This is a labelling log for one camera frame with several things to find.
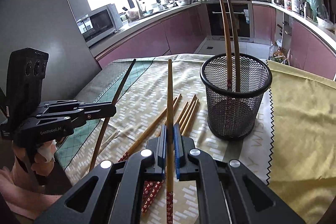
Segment bamboo chopstick red end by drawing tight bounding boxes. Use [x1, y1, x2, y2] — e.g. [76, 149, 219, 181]
[118, 108, 167, 162]
[141, 102, 193, 213]
[141, 95, 198, 213]
[166, 59, 174, 223]

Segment patterned beige tablecloth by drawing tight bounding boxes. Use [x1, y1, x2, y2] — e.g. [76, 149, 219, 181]
[56, 54, 274, 223]

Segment pink sleeve forearm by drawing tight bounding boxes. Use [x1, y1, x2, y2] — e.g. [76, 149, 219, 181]
[1, 167, 62, 220]

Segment white microwave oven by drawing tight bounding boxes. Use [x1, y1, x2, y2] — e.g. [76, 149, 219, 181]
[76, 3, 123, 47]

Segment yellow cloth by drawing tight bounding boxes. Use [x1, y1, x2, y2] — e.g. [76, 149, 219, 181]
[268, 61, 335, 223]

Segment black mesh utensil holder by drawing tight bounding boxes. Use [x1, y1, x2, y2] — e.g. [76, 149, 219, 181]
[200, 53, 272, 141]

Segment dark brown wooden chopstick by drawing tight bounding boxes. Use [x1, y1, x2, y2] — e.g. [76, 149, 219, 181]
[227, 0, 241, 93]

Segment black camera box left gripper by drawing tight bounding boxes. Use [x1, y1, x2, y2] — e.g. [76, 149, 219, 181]
[6, 48, 49, 119]

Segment left hand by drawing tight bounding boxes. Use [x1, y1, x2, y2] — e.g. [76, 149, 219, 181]
[11, 140, 56, 192]

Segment chopstick with red floral end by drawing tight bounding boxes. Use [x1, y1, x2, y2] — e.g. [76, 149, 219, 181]
[219, 0, 232, 91]

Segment plain bamboo chopstick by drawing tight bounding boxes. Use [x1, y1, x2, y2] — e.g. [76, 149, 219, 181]
[182, 99, 199, 136]

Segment pink kitchen cabinets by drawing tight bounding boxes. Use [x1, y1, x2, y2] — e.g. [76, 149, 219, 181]
[89, 2, 335, 80]

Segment built-in black oven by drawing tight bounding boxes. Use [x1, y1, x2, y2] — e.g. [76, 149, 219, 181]
[206, 0, 254, 42]

